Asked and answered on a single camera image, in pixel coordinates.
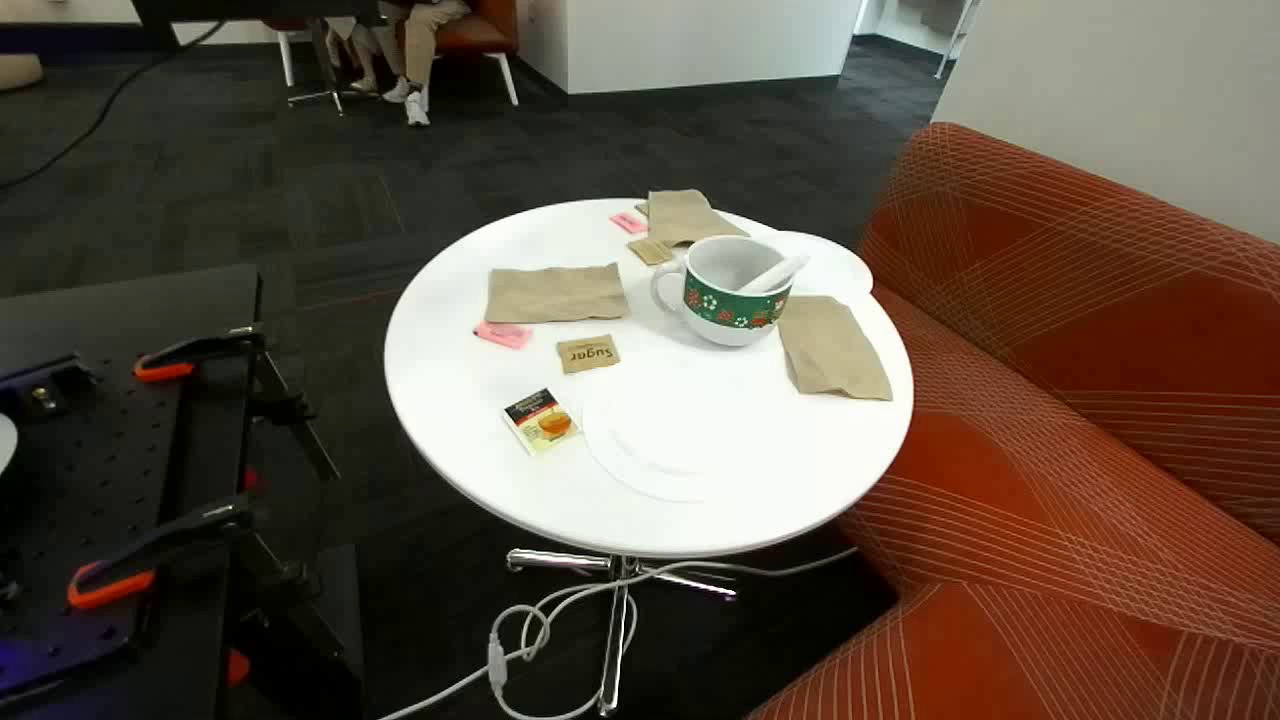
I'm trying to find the white mug with green band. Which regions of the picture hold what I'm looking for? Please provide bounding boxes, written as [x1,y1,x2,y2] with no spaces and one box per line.
[650,235,795,352]

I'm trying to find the brown sugar packet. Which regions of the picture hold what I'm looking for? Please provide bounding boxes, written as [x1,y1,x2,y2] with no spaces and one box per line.
[551,333,623,377]

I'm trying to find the white plate right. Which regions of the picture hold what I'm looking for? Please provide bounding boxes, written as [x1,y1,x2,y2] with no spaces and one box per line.
[584,364,772,509]

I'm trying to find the white plate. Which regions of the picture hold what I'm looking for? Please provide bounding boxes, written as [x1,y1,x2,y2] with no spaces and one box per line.
[765,229,878,304]
[584,364,772,509]

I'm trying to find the tan cloth left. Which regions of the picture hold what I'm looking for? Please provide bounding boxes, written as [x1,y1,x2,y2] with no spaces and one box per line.
[482,259,633,327]

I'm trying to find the tan cloth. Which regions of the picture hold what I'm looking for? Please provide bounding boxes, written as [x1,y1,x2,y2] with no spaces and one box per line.
[482,259,633,327]
[642,184,752,249]

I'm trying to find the small folded tan napkin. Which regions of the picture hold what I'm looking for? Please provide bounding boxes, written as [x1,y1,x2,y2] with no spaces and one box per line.
[623,231,683,270]

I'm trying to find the black and orange tea packet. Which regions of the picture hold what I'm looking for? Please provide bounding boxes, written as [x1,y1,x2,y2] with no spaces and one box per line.
[502,383,581,457]

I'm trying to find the tan cloth top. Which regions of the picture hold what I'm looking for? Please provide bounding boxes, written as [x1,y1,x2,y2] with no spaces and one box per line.
[642,184,752,249]

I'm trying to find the white plate left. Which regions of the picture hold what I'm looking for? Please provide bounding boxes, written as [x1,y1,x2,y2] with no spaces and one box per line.
[765,229,878,304]

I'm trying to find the chrome table base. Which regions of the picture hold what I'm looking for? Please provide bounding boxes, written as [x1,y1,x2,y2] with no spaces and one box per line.
[505,541,739,715]

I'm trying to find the chair with white legs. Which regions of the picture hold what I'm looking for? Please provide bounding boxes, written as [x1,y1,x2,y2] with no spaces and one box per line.
[272,0,525,116]

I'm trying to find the seated person's legs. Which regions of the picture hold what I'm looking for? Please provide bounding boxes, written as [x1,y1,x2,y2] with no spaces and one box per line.
[324,0,472,133]

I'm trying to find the orange patterned sofa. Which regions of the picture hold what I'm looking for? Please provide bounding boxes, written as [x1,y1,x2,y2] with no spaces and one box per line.
[752,121,1280,720]

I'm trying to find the black desk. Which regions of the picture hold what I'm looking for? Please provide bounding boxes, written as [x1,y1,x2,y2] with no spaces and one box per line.
[129,0,394,22]

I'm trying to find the black robot mounting cart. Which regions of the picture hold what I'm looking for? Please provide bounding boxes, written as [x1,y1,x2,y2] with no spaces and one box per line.
[0,259,263,720]

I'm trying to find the beige round cushion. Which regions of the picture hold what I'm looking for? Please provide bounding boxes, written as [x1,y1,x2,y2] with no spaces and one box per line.
[0,53,50,94]

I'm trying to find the white power cable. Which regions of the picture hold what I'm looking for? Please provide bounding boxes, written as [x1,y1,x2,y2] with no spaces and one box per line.
[382,541,865,720]

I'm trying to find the black clamp with orange handle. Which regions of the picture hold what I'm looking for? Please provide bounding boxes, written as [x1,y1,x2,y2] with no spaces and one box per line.
[134,318,339,480]
[65,490,316,630]

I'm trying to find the thin black floor cable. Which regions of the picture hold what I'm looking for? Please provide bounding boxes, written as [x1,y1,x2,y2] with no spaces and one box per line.
[0,14,233,192]

